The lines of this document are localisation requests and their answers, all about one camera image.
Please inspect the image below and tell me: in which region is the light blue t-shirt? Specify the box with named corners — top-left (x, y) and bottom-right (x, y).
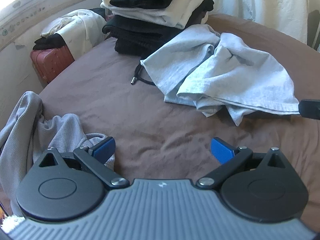
top-left (140, 25), bottom-right (300, 127)

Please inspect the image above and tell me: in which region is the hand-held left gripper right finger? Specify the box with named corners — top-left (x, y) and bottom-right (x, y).
top-left (196, 136), bottom-right (287, 190)

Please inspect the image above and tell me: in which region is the black drawstring cord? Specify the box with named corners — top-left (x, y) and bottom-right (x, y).
top-left (130, 61), bottom-right (157, 85)

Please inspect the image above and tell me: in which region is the white folded garment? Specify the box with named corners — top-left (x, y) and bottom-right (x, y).
top-left (100, 0), bottom-right (210, 29)

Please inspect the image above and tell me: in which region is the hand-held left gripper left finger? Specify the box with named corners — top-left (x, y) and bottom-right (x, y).
top-left (32, 136), bottom-right (130, 191)

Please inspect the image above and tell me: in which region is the stack of folded clothes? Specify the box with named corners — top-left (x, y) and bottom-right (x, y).
top-left (102, 0), bottom-right (215, 55)

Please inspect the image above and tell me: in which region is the red suitcase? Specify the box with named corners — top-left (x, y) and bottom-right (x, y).
top-left (30, 45), bottom-right (75, 84)

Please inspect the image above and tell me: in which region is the white floral cloth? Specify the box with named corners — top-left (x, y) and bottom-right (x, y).
top-left (40, 9), bottom-right (108, 55)

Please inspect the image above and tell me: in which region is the white draped sheet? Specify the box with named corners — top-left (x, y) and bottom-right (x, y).
top-left (236, 0), bottom-right (308, 44)

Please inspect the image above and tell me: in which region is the brown bed sheet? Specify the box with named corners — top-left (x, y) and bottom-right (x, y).
top-left (0, 14), bottom-right (320, 205)

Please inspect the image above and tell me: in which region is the grey waffle garment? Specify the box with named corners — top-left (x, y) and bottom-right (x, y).
top-left (0, 91), bottom-right (117, 217)

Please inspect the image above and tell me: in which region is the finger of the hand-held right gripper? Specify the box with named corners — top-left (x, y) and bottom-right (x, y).
top-left (299, 99), bottom-right (320, 119)

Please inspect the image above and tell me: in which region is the white fluffy cloth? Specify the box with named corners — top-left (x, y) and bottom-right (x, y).
top-left (0, 215), bottom-right (25, 233)

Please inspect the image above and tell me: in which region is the black cloth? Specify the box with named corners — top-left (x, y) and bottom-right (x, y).
top-left (33, 34), bottom-right (68, 50)

